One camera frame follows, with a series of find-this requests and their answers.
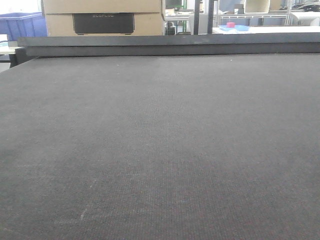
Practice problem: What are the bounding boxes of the black conveyor belt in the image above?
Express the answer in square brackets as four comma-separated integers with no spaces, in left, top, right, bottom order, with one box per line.
[0,54,320,240]

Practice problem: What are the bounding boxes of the red block on far table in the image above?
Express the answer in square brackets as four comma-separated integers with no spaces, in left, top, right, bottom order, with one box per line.
[226,22,236,28]

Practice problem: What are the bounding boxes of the blue tray on far table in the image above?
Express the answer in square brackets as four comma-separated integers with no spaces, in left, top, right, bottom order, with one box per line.
[219,25,250,32]

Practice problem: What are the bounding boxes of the white far table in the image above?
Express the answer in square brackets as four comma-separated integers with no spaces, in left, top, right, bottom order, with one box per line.
[212,26,320,35]

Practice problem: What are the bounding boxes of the cardboard box with black print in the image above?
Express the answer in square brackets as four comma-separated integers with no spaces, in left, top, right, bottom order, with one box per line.
[42,0,166,37]

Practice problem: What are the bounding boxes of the metal storage shelf rack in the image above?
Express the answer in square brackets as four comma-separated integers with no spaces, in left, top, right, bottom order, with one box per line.
[214,0,294,27]

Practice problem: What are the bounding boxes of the blue plastic crate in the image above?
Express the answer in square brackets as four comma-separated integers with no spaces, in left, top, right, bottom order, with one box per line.
[0,12,48,41]

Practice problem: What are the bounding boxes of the black vertical post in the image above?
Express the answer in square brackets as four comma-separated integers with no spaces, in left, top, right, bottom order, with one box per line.
[193,0,215,36]

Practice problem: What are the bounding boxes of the dark conveyor end rail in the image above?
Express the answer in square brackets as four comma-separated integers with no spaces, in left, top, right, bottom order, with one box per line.
[17,32,320,58]

